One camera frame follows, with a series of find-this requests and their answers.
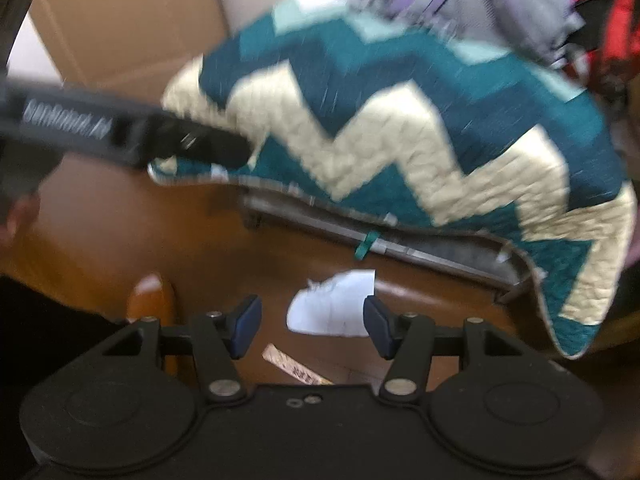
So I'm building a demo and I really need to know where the person's left hand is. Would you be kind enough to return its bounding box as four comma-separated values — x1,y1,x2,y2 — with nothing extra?
0,192,42,256

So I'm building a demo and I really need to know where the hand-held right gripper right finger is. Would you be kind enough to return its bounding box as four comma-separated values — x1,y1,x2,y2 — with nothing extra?
363,295,524,404

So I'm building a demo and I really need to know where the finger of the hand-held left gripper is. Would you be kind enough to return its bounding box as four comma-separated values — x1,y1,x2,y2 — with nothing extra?
147,110,252,170

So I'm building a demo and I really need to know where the paper chopstick sleeve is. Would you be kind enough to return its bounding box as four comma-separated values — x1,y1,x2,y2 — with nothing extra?
261,343,335,387

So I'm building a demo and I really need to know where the red black backpack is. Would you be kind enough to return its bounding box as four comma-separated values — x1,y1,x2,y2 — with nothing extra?
555,0,640,111

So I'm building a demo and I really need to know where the white paper sheet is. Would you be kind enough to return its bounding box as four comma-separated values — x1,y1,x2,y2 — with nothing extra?
286,269,377,338

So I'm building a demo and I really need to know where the orange-brown rounded object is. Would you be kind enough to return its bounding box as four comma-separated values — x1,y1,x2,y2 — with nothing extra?
127,272,177,326

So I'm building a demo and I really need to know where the green strap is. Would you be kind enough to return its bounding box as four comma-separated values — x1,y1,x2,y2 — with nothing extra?
356,231,377,261

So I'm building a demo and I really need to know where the metal low table frame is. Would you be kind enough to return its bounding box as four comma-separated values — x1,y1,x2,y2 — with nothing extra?
240,187,538,306

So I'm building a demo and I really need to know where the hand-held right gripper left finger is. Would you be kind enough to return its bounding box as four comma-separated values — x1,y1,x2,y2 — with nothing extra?
102,295,264,402

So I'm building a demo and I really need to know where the teal cream zigzag quilt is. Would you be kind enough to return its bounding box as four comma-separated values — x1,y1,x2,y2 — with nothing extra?
147,7,638,361

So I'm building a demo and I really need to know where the purple grey backpack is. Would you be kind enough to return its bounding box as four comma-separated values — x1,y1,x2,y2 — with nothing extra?
345,0,583,66

